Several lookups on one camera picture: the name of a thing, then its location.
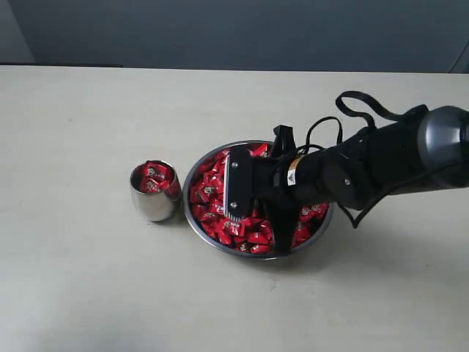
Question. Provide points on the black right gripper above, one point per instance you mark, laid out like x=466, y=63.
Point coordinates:
x=285, y=180

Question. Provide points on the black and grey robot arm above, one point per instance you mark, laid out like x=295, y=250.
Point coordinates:
x=425, y=150

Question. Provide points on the pile of red wrapped candies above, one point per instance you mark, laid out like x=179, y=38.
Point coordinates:
x=253, y=234

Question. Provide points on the round metal bowl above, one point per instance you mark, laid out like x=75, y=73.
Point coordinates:
x=197, y=227

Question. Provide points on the stainless steel cup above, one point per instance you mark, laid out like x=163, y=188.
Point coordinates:
x=160, y=206

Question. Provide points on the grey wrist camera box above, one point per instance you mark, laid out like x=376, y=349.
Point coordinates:
x=239, y=196

